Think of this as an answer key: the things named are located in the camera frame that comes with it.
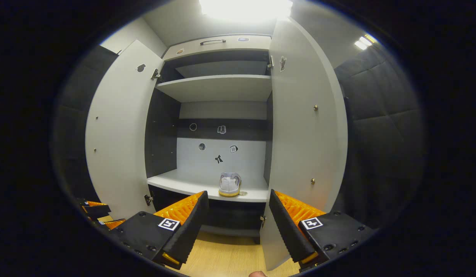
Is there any white canvas shoe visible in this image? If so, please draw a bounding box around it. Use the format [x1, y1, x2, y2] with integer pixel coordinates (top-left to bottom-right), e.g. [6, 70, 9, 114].
[218, 172, 242, 197]

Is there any small ceiling light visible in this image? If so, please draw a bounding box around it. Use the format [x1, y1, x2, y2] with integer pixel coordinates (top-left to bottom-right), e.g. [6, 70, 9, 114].
[354, 34, 377, 50]

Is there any grey cabinet door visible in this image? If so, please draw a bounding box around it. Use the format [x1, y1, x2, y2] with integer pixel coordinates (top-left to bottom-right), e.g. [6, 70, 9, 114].
[260, 17, 348, 271]
[85, 40, 164, 220]

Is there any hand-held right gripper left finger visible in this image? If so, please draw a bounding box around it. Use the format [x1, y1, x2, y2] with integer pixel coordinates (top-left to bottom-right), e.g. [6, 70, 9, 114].
[106, 191, 210, 270]

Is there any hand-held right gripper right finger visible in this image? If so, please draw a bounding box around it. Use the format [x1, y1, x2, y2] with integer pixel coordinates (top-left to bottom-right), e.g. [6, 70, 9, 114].
[268, 189, 377, 269]

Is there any large ceiling light panel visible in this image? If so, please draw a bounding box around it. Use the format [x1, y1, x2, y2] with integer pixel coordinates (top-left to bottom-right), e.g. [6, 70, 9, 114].
[200, 0, 293, 22]

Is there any black backdrop cloth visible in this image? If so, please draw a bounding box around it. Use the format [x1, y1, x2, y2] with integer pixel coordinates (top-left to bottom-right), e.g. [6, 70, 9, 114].
[53, 44, 425, 231]

